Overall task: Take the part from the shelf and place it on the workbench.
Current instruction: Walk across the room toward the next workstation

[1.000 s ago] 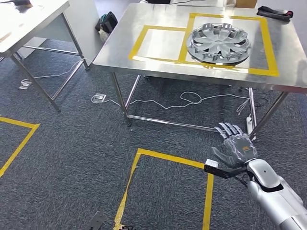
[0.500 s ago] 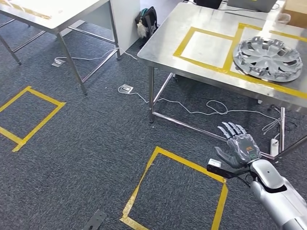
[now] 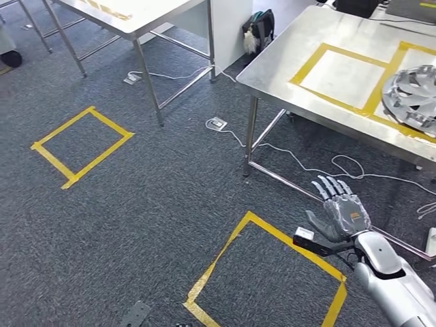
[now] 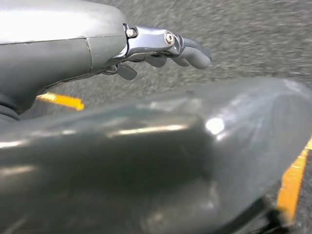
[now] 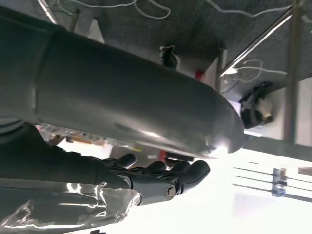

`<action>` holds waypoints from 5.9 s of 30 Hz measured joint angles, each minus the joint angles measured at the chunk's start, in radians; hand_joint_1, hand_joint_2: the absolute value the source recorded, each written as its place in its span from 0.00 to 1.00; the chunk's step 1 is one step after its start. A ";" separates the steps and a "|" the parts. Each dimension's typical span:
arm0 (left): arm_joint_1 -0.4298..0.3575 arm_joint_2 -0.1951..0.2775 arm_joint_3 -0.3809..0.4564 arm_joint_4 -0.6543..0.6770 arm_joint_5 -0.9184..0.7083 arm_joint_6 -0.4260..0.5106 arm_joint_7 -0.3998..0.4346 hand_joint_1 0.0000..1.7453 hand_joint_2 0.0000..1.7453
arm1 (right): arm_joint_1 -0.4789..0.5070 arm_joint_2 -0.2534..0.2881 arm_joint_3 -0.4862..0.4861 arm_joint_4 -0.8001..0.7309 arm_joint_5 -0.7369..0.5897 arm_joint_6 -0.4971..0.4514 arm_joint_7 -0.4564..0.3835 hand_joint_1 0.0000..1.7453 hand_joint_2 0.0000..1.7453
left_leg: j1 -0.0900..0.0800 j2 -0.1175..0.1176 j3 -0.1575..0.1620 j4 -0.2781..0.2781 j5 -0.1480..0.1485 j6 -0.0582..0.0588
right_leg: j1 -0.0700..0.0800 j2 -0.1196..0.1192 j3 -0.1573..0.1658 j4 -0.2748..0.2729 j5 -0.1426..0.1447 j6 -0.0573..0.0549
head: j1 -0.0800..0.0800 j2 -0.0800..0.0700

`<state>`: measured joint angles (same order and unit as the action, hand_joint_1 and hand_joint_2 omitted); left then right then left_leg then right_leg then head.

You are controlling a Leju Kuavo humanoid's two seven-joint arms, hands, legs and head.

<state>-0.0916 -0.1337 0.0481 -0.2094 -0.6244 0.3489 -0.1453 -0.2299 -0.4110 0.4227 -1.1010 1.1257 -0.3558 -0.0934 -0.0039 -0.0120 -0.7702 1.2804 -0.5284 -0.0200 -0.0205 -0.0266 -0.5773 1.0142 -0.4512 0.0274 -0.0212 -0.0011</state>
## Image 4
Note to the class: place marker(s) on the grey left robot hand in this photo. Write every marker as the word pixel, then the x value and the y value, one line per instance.
pixel 60 48

